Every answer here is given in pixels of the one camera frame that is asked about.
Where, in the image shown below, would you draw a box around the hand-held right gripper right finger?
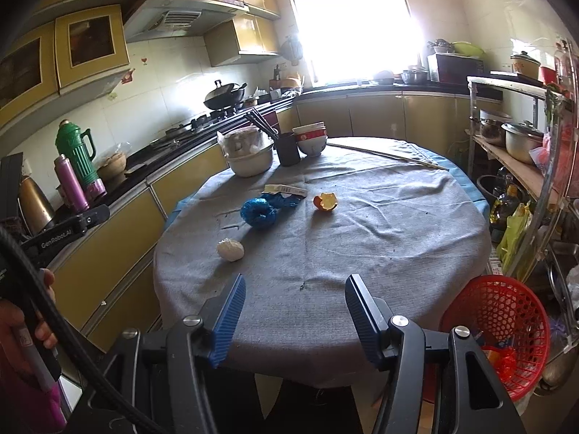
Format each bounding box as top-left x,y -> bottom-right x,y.
345,274 -> 528,434

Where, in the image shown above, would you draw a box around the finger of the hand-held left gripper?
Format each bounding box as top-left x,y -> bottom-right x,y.
75,205 -> 111,236

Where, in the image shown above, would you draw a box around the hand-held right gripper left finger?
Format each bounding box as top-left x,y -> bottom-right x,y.
84,273 -> 247,434

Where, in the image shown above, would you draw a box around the red plastic bag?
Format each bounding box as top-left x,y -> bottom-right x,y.
482,346 -> 519,383

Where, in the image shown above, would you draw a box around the red plastic basket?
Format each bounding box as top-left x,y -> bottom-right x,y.
440,274 -> 551,402

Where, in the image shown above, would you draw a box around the person's left forearm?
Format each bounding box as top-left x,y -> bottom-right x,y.
0,371 -> 68,434

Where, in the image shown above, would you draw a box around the person's left hand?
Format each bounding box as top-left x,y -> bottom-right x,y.
0,268 -> 58,374

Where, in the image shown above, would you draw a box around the brass kettle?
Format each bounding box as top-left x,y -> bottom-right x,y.
18,175 -> 57,236

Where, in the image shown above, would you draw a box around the purple thermos flask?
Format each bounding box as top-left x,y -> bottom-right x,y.
53,154 -> 90,213

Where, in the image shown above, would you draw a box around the brown bowl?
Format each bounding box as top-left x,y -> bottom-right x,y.
97,151 -> 128,182

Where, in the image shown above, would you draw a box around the black kitchen countertop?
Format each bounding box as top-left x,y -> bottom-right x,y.
43,82 -> 503,240

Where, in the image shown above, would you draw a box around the green thermos flask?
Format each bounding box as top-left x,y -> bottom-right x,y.
55,119 -> 108,200

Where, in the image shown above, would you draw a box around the white crumpled paper ball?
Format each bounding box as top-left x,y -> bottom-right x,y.
217,238 -> 245,263

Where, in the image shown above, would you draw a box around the blue plastic bag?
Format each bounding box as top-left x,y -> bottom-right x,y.
241,192 -> 301,231

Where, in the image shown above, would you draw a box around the orange peel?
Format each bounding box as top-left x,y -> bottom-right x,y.
313,192 -> 339,213

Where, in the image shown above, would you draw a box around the black gas stove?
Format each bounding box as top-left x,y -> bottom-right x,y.
151,108 -> 245,145

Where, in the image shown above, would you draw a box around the long white carton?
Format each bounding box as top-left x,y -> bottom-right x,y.
263,184 -> 306,197

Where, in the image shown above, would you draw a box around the metal basin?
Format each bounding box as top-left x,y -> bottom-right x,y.
225,142 -> 275,178

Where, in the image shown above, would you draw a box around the long wooden strip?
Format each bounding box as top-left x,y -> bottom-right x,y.
326,141 -> 451,171

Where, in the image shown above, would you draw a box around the yellow plastic bag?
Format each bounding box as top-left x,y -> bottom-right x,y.
498,201 -> 537,281

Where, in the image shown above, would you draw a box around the clear plastic bag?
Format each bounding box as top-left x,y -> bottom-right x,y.
217,127 -> 274,157

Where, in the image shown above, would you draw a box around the cooking oil bottle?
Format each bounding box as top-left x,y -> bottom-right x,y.
491,167 -> 530,242

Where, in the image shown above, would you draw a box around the black wok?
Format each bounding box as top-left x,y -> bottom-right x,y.
203,80 -> 249,110

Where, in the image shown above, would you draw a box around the bundle of black chopsticks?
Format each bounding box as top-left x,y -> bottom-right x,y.
244,108 -> 281,140

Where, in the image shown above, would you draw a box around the metal storage rack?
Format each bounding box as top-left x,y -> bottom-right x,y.
466,36 -> 579,308

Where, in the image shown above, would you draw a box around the grey range hood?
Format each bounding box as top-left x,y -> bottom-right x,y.
123,0 -> 249,43

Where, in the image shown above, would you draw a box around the dark metal pot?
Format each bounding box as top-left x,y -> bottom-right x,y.
479,109 -> 512,143

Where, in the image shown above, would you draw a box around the steel pot with lid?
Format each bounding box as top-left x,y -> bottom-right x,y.
503,121 -> 546,164

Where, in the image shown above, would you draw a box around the pink plastic bag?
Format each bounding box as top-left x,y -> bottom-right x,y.
529,133 -> 579,200

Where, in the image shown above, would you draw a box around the small steel pot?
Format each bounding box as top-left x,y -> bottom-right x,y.
400,67 -> 430,84

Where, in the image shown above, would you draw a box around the round hanging utensil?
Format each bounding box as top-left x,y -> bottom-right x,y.
280,36 -> 304,66

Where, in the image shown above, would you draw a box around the dark microwave oven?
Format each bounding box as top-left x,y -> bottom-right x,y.
427,53 -> 485,84

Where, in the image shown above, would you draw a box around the kitchen window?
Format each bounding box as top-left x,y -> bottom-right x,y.
280,0 -> 426,86

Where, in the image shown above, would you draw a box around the floral enamel pot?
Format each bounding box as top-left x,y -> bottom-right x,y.
510,51 -> 542,80

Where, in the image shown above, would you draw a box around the black cable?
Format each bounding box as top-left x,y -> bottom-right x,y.
0,226 -> 168,434

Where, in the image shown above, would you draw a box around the yellow wall cabinets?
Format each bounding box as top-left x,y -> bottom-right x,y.
0,0 -> 283,123

